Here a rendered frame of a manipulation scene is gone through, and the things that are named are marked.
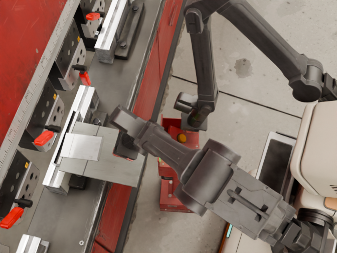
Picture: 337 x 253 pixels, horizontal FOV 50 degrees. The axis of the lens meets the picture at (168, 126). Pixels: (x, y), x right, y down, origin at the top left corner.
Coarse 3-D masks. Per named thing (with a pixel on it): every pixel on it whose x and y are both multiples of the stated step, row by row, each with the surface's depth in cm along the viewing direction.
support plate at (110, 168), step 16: (80, 128) 123; (96, 128) 123; (112, 144) 121; (64, 160) 118; (80, 160) 118; (112, 160) 118; (128, 160) 118; (96, 176) 116; (112, 176) 116; (128, 176) 116
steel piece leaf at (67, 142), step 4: (68, 136) 122; (72, 136) 122; (64, 140) 121; (68, 140) 121; (72, 140) 121; (64, 144) 120; (68, 144) 120; (64, 148) 120; (68, 148) 120; (64, 152) 119; (68, 152) 119; (60, 156) 119; (64, 156) 119; (68, 156) 119
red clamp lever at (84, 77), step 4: (76, 64) 104; (76, 68) 104; (80, 68) 104; (84, 68) 104; (80, 72) 106; (84, 72) 107; (80, 76) 108; (84, 76) 107; (88, 76) 109; (84, 80) 109; (88, 80) 110; (84, 84) 112; (88, 84) 112
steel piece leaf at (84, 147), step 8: (80, 136) 122; (88, 136) 122; (72, 144) 120; (80, 144) 120; (88, 144) 120; (96, 144) 120; (72, 152) 119; (80, 152) 119; (88, 152) 119; (96, 152) 119; (96, 160) 118
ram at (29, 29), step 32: (0, 0) 67; (32, 0) 78; (64, 0) 93; (0, 32) 69; (32, 32) 80; (64, 32) 96; (0, 64) 71; (32, 64) 83; (0, 96) 73; (0, 128) 75
